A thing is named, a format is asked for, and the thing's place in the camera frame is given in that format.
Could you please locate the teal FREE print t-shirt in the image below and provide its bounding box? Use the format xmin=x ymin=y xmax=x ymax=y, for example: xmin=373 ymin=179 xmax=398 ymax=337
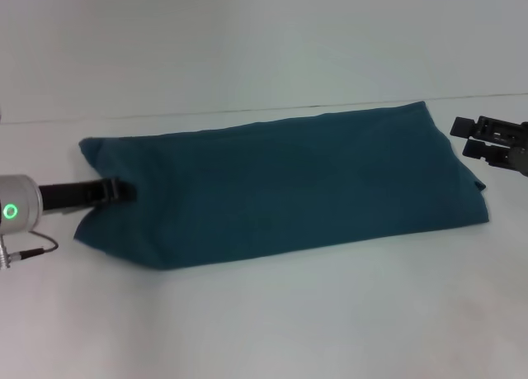
xmin=73 ymin=101 xmax=491 ymax=273

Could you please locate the purple left gripper cable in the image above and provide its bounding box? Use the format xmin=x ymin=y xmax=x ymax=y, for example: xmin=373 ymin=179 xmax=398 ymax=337
xmin=7 ymin=229 xmax=59 ymax=260

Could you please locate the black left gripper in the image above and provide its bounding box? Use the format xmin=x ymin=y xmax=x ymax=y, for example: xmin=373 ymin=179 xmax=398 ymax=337
xmin=36 ymin=178 xmax=138 ymax=213

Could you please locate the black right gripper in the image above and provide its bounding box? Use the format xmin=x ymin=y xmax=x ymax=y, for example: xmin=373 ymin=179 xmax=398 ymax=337
xmin=450 ymin=114 xmax=528 ymax=178

